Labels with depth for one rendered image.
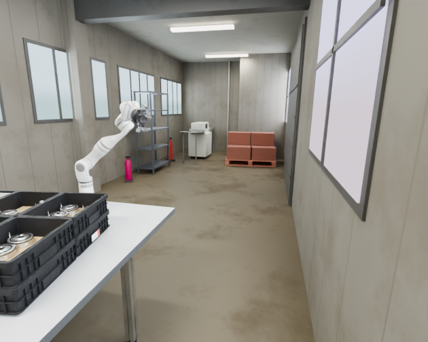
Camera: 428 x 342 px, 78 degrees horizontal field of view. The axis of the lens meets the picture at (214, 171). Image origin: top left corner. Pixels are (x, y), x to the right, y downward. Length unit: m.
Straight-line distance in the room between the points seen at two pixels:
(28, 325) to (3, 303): 0.13
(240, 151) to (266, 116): 1.64
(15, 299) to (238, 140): 6.69
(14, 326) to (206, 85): 8.90
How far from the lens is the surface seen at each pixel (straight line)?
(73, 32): 4.97
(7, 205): 2.08
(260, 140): 7.47
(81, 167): 2.00
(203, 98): 9.60
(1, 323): 1.36
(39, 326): 1.27
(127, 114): 1.40
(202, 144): 7.86
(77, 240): 1.58
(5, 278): 1.29
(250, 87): 8.21
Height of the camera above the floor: 1.47
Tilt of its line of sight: 13 degrees down
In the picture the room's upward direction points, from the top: 1 degrees clockwise
